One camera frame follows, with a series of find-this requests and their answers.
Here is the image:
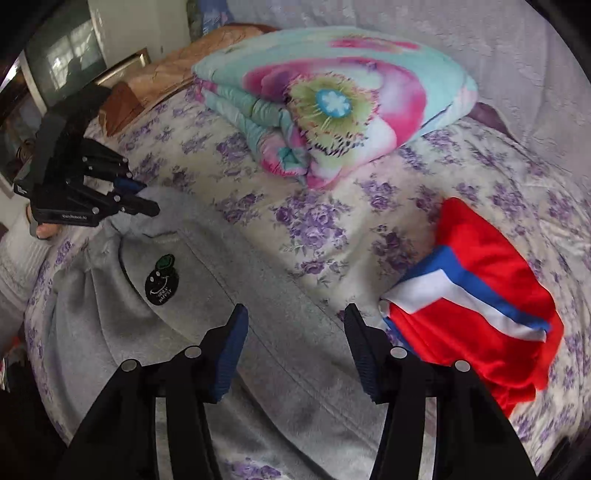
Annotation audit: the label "grey sweat pants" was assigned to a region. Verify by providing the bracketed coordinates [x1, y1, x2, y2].
[42, 188, 385, 479]

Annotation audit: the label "brown orange pillow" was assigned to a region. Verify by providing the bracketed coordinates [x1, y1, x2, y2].
[98, 23, 277, 137]

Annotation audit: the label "white sleeve left forearm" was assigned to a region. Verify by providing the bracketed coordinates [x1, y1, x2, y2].
[0, 213, 52, 349]

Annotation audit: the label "person's left hand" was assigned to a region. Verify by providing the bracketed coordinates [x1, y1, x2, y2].
[26, 204, 61, 240]

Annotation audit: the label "old television set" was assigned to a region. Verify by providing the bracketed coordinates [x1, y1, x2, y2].
[19, 1, 106, 109]

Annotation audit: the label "folded floral quilt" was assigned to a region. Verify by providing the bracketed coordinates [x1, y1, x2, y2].
[192, 26, 478, 188]

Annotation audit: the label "red blue white garment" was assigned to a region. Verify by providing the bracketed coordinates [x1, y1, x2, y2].
[380, 198, 564, 415]

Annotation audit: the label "purple floral bed sheet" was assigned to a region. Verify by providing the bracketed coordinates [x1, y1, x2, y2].
[22, 82, 591, 480]

